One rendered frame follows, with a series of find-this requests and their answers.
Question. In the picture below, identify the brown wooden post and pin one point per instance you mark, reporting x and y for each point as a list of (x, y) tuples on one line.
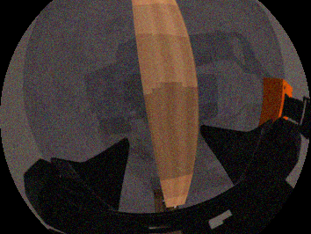
[(160, 206)]

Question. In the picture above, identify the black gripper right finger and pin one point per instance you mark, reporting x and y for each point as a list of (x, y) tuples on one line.
[(234, 149)]

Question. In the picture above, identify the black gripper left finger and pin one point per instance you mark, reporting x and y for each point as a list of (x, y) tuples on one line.
[(103, 174)]

